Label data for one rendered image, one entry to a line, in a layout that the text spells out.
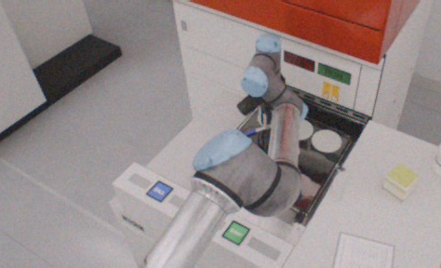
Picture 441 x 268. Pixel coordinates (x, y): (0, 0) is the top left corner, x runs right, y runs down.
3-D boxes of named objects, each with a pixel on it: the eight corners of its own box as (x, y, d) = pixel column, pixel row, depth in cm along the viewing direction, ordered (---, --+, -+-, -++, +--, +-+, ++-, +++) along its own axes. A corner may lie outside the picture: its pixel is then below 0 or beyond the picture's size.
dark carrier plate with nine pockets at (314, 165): (265, 101, 162) (265, 100, 161) (351, 137, 150) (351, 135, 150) (209, 165, 139) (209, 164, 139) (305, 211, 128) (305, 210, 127)
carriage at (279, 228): (203, 185, 139) (202, 180, 137) (304, 237, 126) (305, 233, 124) (187, 204, 133) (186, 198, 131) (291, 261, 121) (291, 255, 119)
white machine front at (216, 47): (188, 70, 186) (174, -15, 159) (367, 143, 158) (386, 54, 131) (183, 74, 184) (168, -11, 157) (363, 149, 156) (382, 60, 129)
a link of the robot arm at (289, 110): (315, 223, 89) (314, 99, 131) (279, 193, 85) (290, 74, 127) (273, 247, 94) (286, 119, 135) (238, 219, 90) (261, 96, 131)
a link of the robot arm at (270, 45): (249, 46, 124) (259, 29, 130) (251, 75, 131) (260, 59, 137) (276, 50, 123) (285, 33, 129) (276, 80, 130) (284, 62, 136)
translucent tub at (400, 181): (394, 175, 130) (399, 160, 125) (416, 190, 126) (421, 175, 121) (380, 189, 126) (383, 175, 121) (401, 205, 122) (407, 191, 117)
